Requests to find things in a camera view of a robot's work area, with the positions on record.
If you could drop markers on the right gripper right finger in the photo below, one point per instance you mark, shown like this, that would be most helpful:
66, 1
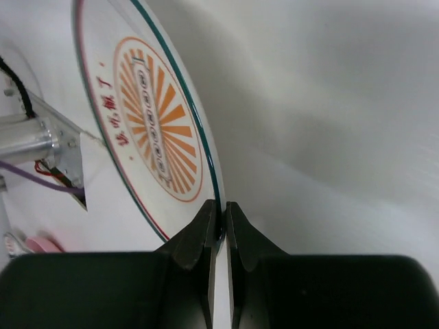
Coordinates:
270, 288

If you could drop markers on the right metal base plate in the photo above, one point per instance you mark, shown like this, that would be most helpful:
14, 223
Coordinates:
65, 158

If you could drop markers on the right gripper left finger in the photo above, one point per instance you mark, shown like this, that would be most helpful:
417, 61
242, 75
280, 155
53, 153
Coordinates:
171, 287

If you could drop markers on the orange sunburst plate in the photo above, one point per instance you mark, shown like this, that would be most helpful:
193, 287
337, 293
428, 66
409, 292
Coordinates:
147, 111

